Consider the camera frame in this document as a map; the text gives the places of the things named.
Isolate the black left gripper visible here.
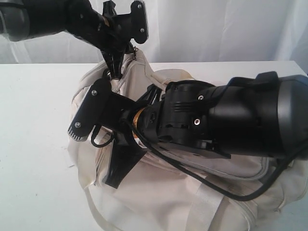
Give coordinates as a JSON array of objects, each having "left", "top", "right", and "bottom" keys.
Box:
[{"left": 64, "top": 0, "right": 133, "bottom": 79}]

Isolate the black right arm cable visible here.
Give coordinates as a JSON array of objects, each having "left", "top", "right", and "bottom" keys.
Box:
[{"left": 90, "top": 115, "right": 296, "bottom": 202}]

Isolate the cream canvas duffel bag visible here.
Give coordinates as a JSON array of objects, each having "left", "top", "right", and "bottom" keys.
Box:
[{"left": 68, "top": 50, "right": 308, "bottom": 231}]

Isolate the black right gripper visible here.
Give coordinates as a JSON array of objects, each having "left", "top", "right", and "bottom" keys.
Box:
[{"left": 102, "top": 80, "right": 231, "bottom": 188}]

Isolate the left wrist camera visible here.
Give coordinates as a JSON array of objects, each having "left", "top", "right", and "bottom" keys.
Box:
[{"left": 103, "top": 0, "right": 149, "bottom": 44}]

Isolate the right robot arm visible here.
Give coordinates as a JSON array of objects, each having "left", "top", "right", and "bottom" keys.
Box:
[{"left": 106, "top": 72, "right": 308, "bottom": 188}]

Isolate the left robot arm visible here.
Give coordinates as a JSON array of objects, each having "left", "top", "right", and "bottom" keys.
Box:
[{"left": 0, "top": 0, "right": 133, "bottom": 79}]

